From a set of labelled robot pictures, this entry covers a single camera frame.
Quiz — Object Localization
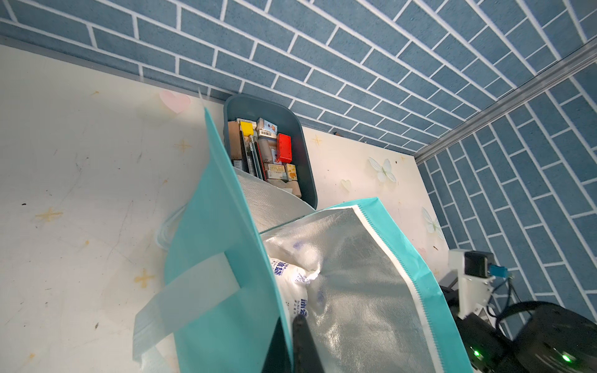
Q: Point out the dark teal storage bin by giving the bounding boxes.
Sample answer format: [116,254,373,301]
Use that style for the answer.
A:
[222,94,318,208]

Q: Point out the brown small box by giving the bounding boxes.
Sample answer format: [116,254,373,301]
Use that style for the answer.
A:
[228,121,243,161]

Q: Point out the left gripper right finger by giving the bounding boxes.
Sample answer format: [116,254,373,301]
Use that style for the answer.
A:
[292,315,324,373]

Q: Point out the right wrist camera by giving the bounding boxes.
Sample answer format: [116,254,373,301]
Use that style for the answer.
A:
[449,249,508,320]

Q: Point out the white ice pack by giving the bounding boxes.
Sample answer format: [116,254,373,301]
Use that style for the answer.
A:
[270,258,320,323]

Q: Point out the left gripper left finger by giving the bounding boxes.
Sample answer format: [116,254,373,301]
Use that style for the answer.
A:
[262,319,292,373]

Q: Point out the yellow small box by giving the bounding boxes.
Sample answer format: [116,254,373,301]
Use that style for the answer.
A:
[239,121,257,137]

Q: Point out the red small box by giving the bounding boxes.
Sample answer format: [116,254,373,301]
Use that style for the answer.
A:
[277,133,292,163]

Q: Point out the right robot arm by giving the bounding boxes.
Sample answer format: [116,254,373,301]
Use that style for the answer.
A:
[455,301,596,372]

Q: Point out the teal insulated delivery bag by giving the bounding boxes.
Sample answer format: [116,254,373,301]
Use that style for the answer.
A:
[132,115,472,372]

